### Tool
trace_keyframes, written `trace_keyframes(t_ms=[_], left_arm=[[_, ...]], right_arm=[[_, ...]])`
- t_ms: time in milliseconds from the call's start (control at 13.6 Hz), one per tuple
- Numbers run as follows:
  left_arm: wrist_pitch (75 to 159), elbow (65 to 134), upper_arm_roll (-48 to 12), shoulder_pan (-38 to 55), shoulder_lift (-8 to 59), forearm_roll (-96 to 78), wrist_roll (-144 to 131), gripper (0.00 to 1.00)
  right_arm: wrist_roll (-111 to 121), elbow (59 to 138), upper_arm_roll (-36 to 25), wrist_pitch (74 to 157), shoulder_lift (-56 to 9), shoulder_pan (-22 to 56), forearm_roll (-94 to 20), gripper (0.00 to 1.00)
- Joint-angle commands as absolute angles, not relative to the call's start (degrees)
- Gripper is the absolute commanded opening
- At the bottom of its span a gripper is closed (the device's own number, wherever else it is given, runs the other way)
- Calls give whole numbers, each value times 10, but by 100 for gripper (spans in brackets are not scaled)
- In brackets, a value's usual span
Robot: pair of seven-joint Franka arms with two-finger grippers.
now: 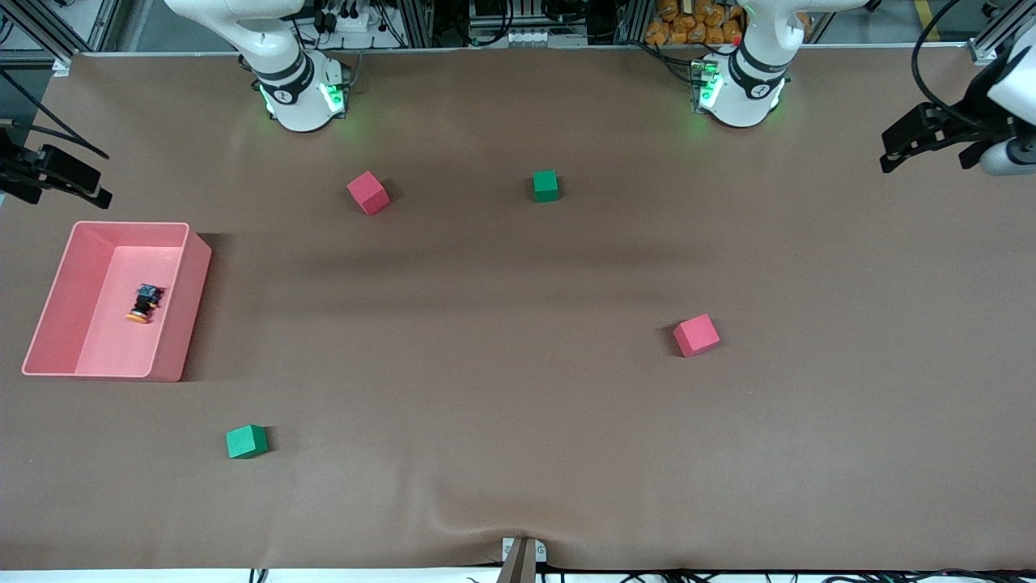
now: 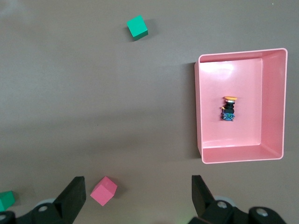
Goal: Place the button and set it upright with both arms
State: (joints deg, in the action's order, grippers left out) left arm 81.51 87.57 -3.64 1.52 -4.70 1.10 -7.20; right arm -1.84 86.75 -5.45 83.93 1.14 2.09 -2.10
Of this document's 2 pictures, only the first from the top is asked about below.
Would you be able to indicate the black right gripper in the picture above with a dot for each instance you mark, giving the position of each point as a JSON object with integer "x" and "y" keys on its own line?
{"x": 18, "y": 171}

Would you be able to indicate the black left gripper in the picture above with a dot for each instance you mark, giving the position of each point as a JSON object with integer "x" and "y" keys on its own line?
{"x": 965, "y": 125}

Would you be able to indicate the orange capped push button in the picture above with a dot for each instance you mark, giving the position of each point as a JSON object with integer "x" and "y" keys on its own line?
{"x": 146, "y": 301}

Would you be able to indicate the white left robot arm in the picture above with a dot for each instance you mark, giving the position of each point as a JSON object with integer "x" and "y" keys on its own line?
{"x": 740, "y": 97}

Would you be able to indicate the pink plastic bin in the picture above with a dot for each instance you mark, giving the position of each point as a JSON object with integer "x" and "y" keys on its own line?
{"x": 81, "y": 267}

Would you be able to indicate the bag of orange items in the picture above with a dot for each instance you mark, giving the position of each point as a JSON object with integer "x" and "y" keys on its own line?
{"x": 696, "y": 24}

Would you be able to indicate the red foam cube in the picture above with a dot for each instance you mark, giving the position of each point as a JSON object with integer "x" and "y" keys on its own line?
{"x": 696, "y": 336}
{"x": 368, "y": 193}

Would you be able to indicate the green foam cube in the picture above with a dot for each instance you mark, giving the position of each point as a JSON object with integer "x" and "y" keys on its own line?
{"x": 545, "y": 186}
{"x": 245, "y": 442}

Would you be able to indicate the white power strip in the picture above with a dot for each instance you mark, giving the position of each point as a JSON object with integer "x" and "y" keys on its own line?
{"x": 344, "y": 22}

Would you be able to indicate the white terminal strip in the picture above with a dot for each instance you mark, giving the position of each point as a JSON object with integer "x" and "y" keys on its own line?
{"x": 546, "y": 38}

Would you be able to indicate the brown table mat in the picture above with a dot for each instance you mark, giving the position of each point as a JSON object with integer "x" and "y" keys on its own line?
{"x": 518, "y": 421}

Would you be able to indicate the aluminium frame strut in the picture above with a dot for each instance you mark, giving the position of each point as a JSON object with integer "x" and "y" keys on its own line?
{"x": 999, "y": 36}
{"x": 44, "y": 36}

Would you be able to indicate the aluminium frame post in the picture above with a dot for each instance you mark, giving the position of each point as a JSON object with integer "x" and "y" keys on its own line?
{"x": 418, "y": 24}
{"x": 631, "y": 23}

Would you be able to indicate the metal clamp bracket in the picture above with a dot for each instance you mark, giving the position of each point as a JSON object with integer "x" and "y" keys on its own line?
{"x": 524, "y": 551}

